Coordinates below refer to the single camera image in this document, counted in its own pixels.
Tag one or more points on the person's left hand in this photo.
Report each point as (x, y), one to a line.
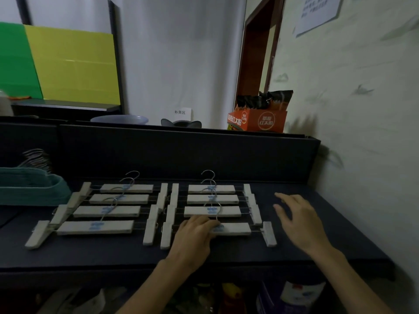
(193, 245)

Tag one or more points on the person's right hand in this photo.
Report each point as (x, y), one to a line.
(307, 228)

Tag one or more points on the stack of teal hangers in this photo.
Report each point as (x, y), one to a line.
(32, 189)

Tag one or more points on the person's left forearm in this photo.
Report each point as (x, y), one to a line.
(157, 291)

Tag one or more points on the person's right forearm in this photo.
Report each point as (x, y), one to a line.
(350, 284)

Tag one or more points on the purple box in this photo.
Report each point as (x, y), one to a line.
(294, 297)

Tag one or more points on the black back panel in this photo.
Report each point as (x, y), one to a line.
(196, 153)

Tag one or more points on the black table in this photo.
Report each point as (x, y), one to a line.
(98, 258)

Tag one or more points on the orange snack carton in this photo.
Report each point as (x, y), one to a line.
(262, 120)

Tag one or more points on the grey round container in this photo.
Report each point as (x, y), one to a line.
(180, 123)

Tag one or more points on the small white label sign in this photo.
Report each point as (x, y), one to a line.
(182, 113)

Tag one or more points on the lavender plastic basin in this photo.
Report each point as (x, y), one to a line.
(119, 119)

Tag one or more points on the orange snack packets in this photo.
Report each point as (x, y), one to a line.
(19, 97)

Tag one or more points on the brown door frame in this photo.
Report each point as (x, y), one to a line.
(255, 55)

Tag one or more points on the grey wall shelf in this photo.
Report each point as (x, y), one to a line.
(65, 104)

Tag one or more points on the white wall notice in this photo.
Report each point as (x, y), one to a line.
(317, 13)

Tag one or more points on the yellow wall panel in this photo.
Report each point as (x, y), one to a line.
(72, 65)

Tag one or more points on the green wall panel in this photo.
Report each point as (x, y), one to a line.
(16, 62)

